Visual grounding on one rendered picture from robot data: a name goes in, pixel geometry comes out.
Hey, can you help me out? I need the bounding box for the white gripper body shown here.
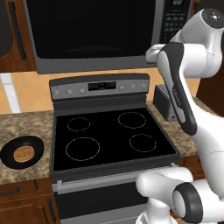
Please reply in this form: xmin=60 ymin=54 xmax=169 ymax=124
xmin=145 ymin=43 xmax=166 ymax=64

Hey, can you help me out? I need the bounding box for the stainless steel microwave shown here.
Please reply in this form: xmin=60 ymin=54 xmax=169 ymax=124
xmin=22 ymin=0 xmax=194 ymax=74

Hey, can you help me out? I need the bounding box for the black microwave door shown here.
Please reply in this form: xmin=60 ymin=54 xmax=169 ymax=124
xmin=22 ymin=0 xmax=165 ymax=74

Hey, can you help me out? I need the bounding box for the black oven door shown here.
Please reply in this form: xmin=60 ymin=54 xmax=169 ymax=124
xmin=52 ymin=178 xmax=152 ymax=224

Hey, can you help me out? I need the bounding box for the round brown waffle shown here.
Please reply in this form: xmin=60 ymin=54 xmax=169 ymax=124
xmin=12 ymin=145 xmax=36 ymax=164

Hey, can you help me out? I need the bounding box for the black bowl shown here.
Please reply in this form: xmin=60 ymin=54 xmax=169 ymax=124
xmin=0 ymin=135 xmax=46 ymax=171

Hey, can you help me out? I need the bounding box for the brown wooden base cupboard door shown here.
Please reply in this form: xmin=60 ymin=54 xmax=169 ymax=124
xmin=0 ymin=194 xmax=61 ymax=224

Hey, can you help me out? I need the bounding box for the dark grey toaster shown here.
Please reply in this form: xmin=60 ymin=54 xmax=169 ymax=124
xmin=153 ymin=83 xmax=179 ymax=123

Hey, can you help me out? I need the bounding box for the black stove with oven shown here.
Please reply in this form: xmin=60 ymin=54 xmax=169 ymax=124
xmin=48 ymin=73 xmax=182 ymax=224

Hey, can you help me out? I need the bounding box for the brown wooden base cupboard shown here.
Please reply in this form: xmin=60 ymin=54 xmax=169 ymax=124
xmin=176 ymin=155 xmax=206 ymax=182

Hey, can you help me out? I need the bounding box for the brown wooden drawer front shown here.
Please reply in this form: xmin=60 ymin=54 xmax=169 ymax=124
xmin=0 ymin=178 xmax=53 ymax=204

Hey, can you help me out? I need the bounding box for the brown wooden wall cupboard door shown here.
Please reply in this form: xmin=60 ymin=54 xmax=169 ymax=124
xmin=0 ymin=0 xmax=38 ymax=73

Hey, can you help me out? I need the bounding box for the black wall cupboard handle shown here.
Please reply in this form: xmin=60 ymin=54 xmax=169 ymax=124
xmin=7 ymin=1 xmax=27 ymax=61

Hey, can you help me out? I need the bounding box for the silver oven door handle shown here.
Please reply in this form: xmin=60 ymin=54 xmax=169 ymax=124
xmin=55 ymin=165 xmax=176 ymax=194

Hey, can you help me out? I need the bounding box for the black base cupboard handle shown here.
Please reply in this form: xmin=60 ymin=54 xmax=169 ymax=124
xmin=46 ymin=198 xmax=57 ymax=224

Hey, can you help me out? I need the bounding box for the black drawer handle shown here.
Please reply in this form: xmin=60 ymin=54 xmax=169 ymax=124
xmin=0 ymin=186 xmax=20 ymax=197

